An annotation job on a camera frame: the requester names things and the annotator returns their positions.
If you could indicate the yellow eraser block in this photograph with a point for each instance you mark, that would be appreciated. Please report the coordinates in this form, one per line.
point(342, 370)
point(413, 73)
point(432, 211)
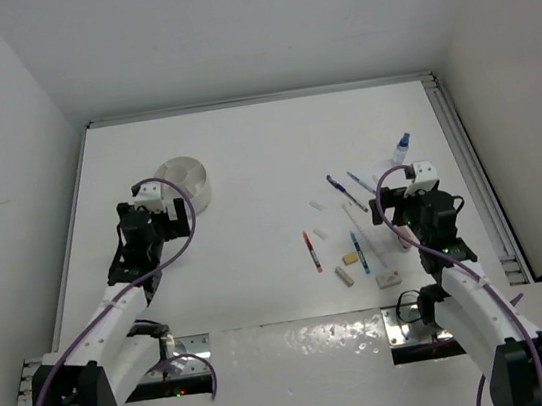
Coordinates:
point(349, 259)

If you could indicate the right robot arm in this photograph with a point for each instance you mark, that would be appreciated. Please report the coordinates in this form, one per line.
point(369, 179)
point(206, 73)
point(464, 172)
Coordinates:
point(506, 346)

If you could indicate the small blue-capped glue bottle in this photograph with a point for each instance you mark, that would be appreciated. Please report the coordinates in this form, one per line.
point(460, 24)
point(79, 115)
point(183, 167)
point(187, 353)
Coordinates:
point(401, 150)

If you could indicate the aluminium frame rail right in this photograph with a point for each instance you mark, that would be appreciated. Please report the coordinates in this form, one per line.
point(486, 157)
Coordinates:
point(512, 256)

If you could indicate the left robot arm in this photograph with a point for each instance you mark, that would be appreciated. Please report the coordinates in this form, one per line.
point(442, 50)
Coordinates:
point(105, 363)

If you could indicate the white eraser piece upper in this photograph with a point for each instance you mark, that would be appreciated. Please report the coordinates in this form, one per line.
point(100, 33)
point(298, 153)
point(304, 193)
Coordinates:
point(317, 205)

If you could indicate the clear plastic ruler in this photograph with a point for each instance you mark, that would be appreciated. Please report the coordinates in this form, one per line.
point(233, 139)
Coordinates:
point(362, 223)

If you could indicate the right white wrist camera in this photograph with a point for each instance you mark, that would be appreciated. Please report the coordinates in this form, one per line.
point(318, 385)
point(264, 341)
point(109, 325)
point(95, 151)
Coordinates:
point(422, 177)

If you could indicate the white eraser piece lower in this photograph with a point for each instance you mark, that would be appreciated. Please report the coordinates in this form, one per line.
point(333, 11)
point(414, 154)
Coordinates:
point(320, 234)

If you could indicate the white eraser piece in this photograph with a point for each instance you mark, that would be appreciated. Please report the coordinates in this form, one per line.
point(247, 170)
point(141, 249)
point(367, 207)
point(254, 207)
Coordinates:
point(320, 234)
point(317, 205)

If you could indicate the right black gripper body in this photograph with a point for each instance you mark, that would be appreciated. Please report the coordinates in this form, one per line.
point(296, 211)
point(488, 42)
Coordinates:
point(405, 210)

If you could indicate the white round compartment organizer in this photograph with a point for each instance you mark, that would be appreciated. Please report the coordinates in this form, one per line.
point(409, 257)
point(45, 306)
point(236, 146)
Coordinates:
point(191, 176)

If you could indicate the pink eraser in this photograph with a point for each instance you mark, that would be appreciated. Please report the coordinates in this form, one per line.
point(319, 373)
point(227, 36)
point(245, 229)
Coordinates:
point(403, 237)

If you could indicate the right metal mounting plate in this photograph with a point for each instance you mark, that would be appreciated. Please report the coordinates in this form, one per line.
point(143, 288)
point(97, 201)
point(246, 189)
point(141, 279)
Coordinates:
point(412, 341)

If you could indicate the red crayon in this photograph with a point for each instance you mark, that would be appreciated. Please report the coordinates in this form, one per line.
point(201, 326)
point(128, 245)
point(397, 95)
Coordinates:
point(312, 252)

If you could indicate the blue crayon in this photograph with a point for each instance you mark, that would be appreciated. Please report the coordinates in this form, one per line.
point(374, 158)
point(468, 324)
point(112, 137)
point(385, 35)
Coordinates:
point(360, 253)

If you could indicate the beige cylindrical eraser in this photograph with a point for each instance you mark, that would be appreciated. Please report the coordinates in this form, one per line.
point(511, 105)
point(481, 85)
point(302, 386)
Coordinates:
point(345, 277)

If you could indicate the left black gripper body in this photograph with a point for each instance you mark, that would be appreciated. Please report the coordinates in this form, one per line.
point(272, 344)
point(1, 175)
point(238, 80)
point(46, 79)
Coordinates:
point(164, 229)

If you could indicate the metal mounting plate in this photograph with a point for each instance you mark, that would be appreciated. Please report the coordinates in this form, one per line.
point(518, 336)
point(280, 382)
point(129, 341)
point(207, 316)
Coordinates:
point(412, 341)
point(187, 371)

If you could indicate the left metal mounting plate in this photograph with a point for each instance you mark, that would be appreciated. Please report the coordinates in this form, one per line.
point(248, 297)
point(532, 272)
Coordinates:
point(187, 371)

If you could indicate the dark blue pen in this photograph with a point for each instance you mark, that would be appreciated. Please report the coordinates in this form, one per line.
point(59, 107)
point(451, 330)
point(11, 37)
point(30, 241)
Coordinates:
point(345, 192)

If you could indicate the clear blue pen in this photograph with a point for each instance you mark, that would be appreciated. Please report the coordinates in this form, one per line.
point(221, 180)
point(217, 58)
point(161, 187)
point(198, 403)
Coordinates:
point(365, 184)

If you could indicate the white boxed eraser red label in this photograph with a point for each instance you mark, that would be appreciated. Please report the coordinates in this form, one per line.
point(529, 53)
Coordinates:
point(388, 279)

